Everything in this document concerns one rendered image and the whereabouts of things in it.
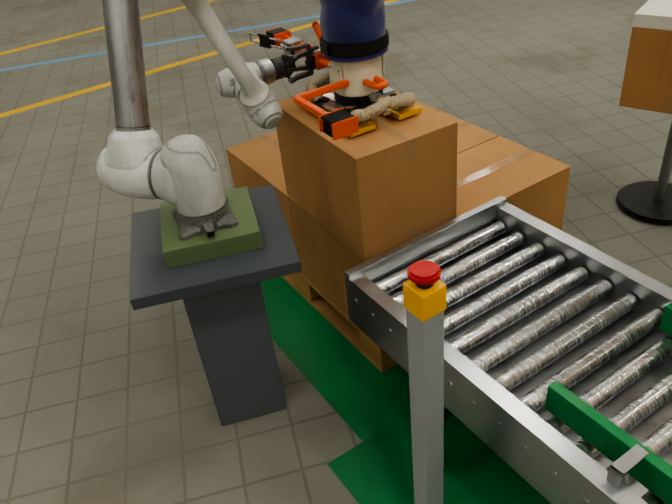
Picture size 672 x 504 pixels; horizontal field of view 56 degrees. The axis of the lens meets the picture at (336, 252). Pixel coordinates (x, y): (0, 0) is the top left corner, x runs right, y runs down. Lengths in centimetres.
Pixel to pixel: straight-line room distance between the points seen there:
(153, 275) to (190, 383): 80
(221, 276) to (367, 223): 53
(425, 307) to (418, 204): 91
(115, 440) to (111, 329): 65
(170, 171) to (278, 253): 40
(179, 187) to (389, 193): 68
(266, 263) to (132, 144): 53
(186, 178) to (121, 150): 23
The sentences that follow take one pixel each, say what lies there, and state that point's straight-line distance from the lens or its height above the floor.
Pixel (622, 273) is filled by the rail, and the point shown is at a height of 59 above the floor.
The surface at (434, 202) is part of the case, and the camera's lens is 225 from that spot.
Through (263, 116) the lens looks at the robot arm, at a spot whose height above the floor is 102.
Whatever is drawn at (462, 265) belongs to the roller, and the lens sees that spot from 216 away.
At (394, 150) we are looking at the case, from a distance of 205.
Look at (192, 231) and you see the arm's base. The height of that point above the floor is 83.
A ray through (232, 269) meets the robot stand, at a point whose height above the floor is 75.
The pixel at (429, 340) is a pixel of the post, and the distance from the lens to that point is 143.
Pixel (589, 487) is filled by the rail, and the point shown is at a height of 57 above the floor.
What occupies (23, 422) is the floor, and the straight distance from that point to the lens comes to 283.
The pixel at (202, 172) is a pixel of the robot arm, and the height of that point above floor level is 101.
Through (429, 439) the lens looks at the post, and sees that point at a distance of 168.
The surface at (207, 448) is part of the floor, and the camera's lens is 244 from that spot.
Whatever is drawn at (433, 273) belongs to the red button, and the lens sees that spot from 132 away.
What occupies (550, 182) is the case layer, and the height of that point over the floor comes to 51.
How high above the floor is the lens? 185
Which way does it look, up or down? 35 degrees down
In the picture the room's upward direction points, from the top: 7 degrees counter-clockwise
